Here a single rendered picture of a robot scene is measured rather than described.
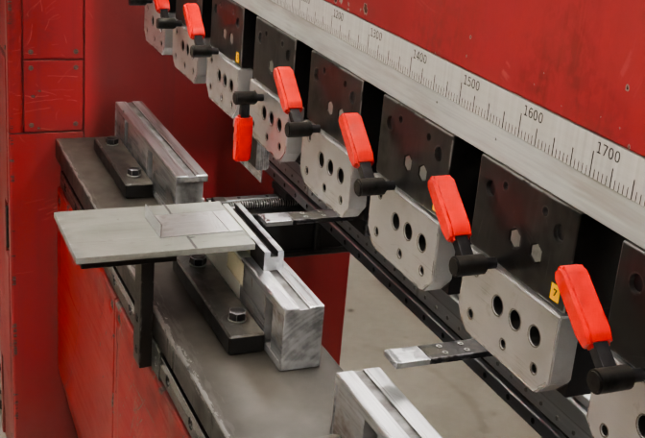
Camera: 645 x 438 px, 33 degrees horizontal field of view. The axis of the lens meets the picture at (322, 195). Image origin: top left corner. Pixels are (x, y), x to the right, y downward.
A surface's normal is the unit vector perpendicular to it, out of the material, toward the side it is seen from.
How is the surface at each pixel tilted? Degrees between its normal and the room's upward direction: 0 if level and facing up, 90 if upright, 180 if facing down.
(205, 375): 0
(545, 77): 90
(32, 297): 90
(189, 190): 90
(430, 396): 0
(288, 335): 90
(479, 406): 0
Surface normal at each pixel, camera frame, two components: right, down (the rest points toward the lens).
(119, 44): 0.38, 0.34
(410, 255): -0.92, 0.06
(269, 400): 0.08, -0.94
